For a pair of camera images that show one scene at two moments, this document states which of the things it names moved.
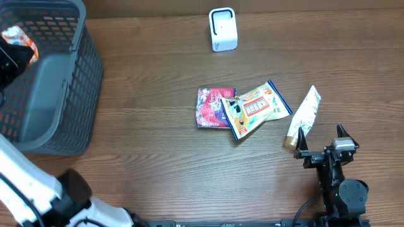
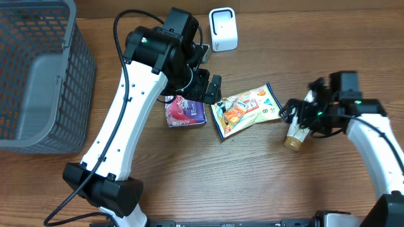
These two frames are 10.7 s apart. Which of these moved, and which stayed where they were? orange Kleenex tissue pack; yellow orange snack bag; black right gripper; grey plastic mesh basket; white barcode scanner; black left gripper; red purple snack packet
Moved: red purple snack packet; orange Kleenex tissue pack; black left gripper; black right gripper
Stayed: grey plastic mesh basket; white barcode scanner; yellow orange snack bag
